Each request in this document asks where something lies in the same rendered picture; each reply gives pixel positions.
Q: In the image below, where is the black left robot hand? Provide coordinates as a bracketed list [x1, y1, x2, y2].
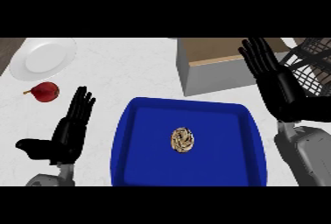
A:
[15, 86, 99, 166]

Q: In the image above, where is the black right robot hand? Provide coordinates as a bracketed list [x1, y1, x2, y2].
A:
[236, 37, 331, 123]

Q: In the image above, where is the brown cupcake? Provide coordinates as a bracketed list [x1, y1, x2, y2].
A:
[170, 127, 195, 155]

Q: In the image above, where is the blue tray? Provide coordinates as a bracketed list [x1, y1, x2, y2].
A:
[109, 96, 269, 187]

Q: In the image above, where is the red apple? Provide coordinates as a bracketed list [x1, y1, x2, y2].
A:
[22, 81, 62, 103]

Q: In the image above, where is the grey box with wooden top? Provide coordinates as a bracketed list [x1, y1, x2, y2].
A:
[174, 38, 291, 97]

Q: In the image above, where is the white plate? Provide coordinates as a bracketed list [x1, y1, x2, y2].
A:
[9, 38, 78, 82]

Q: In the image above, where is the black wire tiered basket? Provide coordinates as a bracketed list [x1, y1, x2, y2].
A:
[278, 38, 331, 97]

